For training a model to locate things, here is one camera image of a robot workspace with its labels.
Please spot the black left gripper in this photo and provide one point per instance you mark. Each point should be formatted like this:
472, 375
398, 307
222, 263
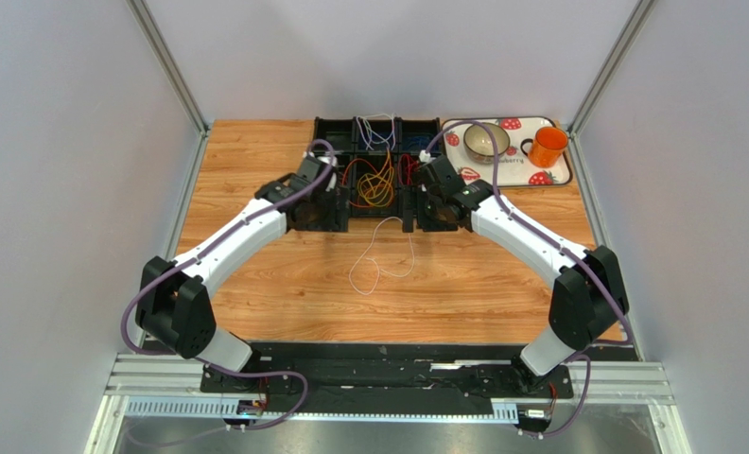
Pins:
336, 219

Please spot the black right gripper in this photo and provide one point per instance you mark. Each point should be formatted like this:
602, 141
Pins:
411, 210

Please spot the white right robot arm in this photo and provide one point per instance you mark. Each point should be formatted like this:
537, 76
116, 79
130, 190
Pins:
587, 291

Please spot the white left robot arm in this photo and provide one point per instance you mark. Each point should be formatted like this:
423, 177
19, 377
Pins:
174, 304

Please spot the beige ceramic bowl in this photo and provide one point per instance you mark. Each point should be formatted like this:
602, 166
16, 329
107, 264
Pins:
483, 143

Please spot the black compartment organizer tray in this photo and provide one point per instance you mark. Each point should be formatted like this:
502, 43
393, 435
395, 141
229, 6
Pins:
376, 159

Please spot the strawberry print serving tray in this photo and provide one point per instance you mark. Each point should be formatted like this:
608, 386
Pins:
515, 169

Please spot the orange mug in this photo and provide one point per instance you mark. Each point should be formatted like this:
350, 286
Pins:
546, 147

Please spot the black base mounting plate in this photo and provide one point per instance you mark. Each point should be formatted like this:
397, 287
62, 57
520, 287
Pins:
388, 378

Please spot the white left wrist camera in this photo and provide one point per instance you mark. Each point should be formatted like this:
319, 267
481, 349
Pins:
331, 180

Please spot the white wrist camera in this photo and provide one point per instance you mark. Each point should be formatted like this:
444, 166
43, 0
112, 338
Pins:
424, 157
331, 180

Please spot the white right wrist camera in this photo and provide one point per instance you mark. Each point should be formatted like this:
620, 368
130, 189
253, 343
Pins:
424, 157

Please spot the aluminium corner frame post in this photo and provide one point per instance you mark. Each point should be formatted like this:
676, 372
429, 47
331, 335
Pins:
156, 40

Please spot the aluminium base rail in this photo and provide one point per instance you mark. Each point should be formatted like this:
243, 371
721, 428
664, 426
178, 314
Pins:
169, 387

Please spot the right aluminium corner post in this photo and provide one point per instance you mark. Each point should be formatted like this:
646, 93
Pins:
626, 38

